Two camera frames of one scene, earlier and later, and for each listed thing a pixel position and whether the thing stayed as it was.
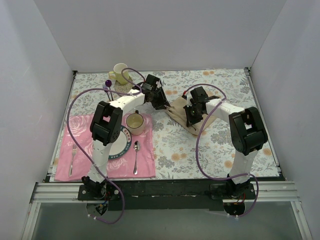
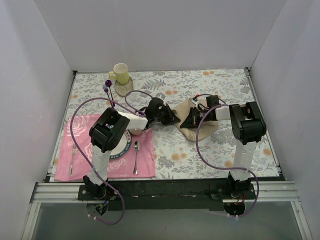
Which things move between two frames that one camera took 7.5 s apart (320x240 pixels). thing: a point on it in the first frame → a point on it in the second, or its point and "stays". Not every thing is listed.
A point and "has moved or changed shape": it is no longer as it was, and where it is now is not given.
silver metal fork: (74, 150) stays
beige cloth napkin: (178, 112) has moved or changed shape
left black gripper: (160, 99) → (165, 113)
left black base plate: (102, 192) stays
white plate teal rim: (120, 147) stays
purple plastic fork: (105, 87) stays
